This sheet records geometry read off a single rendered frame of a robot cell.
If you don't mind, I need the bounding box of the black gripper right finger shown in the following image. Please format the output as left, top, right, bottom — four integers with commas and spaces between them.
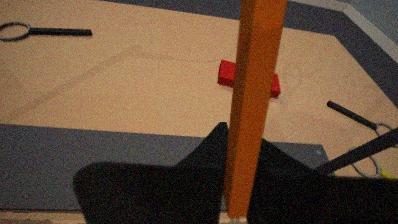
246, 138, 398, 224

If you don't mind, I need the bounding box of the grey loop with dark grey handle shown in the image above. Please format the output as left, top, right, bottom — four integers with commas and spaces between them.
0, 21, 92, 41
327, 100, 394, 136

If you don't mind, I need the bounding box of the grey loop with yellow handle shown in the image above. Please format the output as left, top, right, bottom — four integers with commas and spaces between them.
349, 146, 398, 179

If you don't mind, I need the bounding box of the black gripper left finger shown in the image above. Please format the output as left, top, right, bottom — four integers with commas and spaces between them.
72, 122, 229, 224

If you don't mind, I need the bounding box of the orange handle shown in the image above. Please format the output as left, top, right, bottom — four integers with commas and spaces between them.
223, 0, 287, 218

